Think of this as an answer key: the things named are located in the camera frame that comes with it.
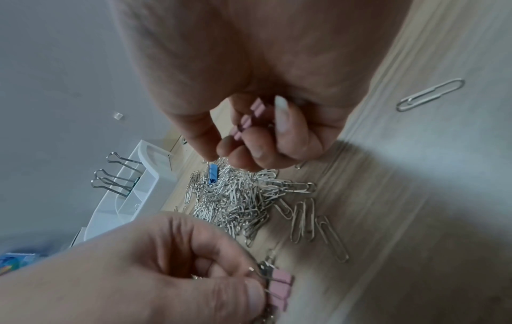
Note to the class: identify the person's right hand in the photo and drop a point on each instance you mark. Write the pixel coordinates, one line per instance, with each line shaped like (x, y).
(260, 47)

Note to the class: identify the person's left hand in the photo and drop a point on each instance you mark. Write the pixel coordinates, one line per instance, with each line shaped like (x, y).
(120, 278)

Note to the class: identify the small pink binder clip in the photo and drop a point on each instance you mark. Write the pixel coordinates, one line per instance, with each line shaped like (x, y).
(246, 121)
(258, 106)
(280, 284)

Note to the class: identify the white desk organizer tray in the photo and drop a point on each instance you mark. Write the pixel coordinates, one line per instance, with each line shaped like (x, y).
(148, 189)

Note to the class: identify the large blue binder clip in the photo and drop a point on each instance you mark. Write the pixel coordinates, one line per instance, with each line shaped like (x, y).
(134, 183)

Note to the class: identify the small blue binder clip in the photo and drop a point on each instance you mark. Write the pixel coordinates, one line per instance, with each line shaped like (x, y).
(213, 173)

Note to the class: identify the pile of silver paper clips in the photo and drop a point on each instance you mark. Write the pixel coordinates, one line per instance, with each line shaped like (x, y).
(232, 202)

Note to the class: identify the single silver paper clip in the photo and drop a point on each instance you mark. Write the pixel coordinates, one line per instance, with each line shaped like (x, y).
(432, 94)

